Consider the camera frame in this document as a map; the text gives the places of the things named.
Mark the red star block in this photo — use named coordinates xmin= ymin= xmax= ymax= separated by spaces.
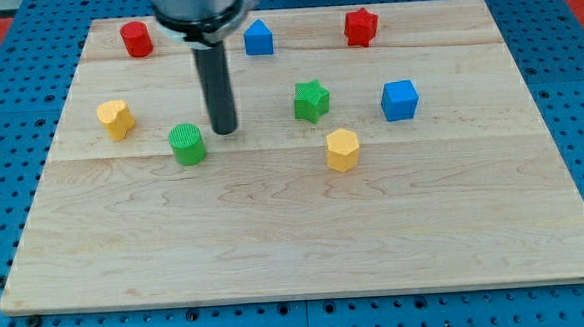
xmin=344 ymin=8 xmax=379 ymax=48

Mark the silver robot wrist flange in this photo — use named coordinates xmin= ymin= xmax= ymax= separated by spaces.
xmin=151 ymin=0 xmax=260 ymax=50

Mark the light wooden board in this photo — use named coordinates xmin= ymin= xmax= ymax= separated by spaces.
xmin=0 ymin=0 xmax=584 ymax=316

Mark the red cylinder block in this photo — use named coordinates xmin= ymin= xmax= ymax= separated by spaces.
xmin=120 ymin=20 xmax=154 ymax=58

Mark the yellow hexagon block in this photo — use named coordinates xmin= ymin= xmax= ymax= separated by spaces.
xmin=326 ymin=128 xmax=360 ymax=172

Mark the yellow heart block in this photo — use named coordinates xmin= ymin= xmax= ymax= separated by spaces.
xmin=96 ymin=99 xmax=136 ymax=142

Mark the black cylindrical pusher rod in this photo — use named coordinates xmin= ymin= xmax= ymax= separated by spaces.
xmin=191 ymin=39 xmax=239 ymax=137

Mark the green cylinder block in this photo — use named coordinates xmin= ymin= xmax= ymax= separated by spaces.
xmin=168 ymin=123 xmax=206 ymax=166

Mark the green star block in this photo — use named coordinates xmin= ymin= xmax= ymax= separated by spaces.
xmin=294 ymin=79 xmax=331 ymax=124

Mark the blue cube block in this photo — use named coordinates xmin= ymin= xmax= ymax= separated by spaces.
xmin=381 ymin=79 xmax=419 ymax=122

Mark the blue pentagon house block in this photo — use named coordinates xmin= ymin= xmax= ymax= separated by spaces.
xmin=243 ymin=19 xmax=274 ymax=56

